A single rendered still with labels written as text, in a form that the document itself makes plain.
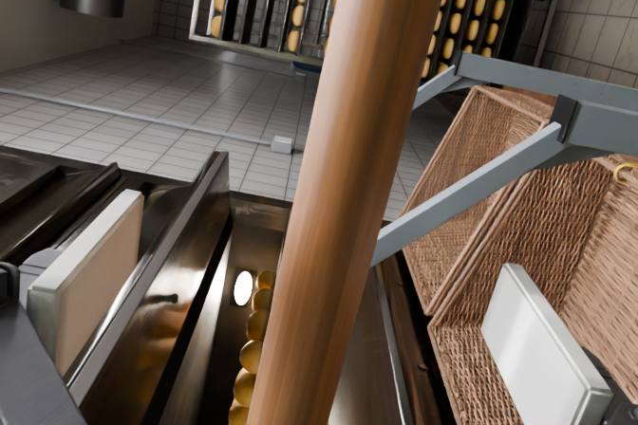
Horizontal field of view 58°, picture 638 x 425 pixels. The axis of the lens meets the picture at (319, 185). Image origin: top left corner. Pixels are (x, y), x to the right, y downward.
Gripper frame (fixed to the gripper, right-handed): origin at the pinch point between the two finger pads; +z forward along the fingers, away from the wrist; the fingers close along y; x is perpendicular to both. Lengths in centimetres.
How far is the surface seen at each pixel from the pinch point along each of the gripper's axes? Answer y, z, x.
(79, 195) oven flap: -52, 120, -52
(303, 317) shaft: -0.4, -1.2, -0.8
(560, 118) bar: 24.0, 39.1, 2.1
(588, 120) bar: 25.9, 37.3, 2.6
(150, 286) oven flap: -20, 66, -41
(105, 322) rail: -23, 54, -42
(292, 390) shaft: -0.1, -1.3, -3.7
